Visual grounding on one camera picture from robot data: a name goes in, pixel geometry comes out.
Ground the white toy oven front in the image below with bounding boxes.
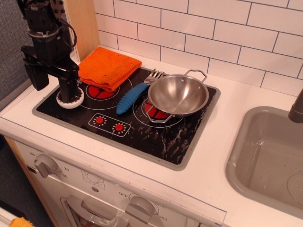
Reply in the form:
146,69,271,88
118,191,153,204
15,142,199,227

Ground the black toy stove top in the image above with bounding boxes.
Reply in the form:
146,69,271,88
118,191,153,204
33,68,221,171

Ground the left grey oven knob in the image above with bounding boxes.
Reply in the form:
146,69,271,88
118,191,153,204
34,154,58,178

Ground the blue handled grey fork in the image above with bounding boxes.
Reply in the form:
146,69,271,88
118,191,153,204
116,69,164,115

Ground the small steel pan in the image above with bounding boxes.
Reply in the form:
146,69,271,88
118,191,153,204
146,73,209,123

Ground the left red stove button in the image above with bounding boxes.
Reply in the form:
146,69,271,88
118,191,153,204
95,117,104,125

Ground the wooden side panel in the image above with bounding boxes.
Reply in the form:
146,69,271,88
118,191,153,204
64,0,100,62

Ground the white toy mushroom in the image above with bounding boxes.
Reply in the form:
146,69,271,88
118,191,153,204
56,88,84,109

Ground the grey sink basin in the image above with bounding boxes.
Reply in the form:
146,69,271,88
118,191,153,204
226,106,303,218

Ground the orange folded cloth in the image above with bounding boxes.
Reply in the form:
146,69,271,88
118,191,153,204
79,47,142,92

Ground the grey oven knob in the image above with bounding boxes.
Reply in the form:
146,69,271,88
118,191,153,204
34,154,58,178
125,196,155,224

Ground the right red stove button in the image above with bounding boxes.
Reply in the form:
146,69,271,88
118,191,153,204
115,124,124,132

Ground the red stove button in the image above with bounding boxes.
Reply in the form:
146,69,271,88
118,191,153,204
115,124,124,132
95,117,104,125

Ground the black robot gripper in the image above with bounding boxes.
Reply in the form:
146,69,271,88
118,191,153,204
21,33,81,103

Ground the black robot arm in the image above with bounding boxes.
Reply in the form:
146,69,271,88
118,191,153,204
17,0,83,104

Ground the yellow object at corner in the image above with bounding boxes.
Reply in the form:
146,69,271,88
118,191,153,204
9,218,34,227

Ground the grey faucet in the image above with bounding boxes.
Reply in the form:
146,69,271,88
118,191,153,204
288,90,303,123

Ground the right grey oven knob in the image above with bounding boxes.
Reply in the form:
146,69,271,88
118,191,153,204
125,196,155,224

